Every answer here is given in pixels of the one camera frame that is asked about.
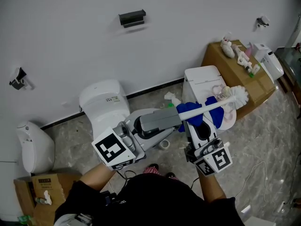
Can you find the black waist-worn device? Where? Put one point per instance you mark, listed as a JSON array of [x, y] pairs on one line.
[[110, 198]]

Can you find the blue cleaning cloth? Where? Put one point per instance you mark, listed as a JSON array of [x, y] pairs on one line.
[[188, 107]]

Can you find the clear tall bottle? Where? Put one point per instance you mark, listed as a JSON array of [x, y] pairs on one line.
[[228, 36]]

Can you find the white paper wad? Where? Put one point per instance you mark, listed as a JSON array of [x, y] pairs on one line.
[[47, 198]]

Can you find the white power strip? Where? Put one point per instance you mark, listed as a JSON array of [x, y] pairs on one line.
[[281, 206]]

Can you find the dark raised platform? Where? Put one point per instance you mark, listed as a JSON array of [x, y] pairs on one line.
[[289, 65]]

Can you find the white brush holder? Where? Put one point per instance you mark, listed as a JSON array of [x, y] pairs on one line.
[[164, 145]]

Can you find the black toilet paper holder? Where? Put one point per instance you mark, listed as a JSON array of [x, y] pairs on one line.
[[17, 82]]

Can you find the crumpled white tissue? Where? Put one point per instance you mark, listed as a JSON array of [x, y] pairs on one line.
[[174, 99]]

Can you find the white wall-mounted urinal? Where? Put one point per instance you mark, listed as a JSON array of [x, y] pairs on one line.
[[35, 149]]

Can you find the crumpled cardboard box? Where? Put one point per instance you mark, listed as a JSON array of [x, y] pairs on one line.
[[61, 185]]

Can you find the red checked trousers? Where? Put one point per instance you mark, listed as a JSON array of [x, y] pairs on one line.
[[151, 171]]

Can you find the white elongated toilet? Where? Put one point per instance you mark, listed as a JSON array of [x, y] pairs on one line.
[[101, 116]]

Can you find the white door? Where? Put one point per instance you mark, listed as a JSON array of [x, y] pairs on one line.
[[294, 34]]

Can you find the large cardboard box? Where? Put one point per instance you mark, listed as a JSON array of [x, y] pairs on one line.
[[221, 62]]

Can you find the black wall shelf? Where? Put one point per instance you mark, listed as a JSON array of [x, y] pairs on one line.
[[131, 18]]

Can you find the white square-tank toilet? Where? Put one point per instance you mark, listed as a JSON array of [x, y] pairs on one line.
[[259, 49]]

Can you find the white tankless toilet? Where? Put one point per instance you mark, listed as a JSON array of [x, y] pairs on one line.
[[197, 88]]

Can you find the blue towel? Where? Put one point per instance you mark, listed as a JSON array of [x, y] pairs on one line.
[[217, 116]]

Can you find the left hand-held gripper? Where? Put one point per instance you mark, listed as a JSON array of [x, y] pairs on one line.
[[113, 149]]

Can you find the person's left forearm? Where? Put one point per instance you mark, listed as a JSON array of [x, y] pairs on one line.
[[96, 178]]

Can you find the pink spray bottle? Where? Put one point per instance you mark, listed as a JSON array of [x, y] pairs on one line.
[[248, 50]]

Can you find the person in black shirt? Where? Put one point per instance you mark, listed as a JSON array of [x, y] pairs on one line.
[[152, 201]]

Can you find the grey waist pouch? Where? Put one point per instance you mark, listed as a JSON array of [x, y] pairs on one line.
[[70, 219]]

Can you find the plastic water bottle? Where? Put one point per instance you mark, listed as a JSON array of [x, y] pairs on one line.
[[40, 200]]

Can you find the green plastic item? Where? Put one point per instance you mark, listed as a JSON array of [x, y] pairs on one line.
[[26, 219]]

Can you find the white bottle green cap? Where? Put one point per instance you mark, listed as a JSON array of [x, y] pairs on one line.
[[255, 69]]

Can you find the person's right forearm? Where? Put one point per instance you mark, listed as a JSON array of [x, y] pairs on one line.
[[210, 187]]

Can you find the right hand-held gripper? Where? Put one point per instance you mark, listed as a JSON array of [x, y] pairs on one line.
[[218, 160]]

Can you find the white glossy fixture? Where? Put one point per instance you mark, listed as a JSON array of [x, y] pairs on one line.
[[261, 221]]

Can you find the small black paper holder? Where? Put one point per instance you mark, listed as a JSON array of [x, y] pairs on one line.
[[262, 21]]

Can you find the black shoe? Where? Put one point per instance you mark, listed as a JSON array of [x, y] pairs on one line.
[[170, 174], [153, 166]]

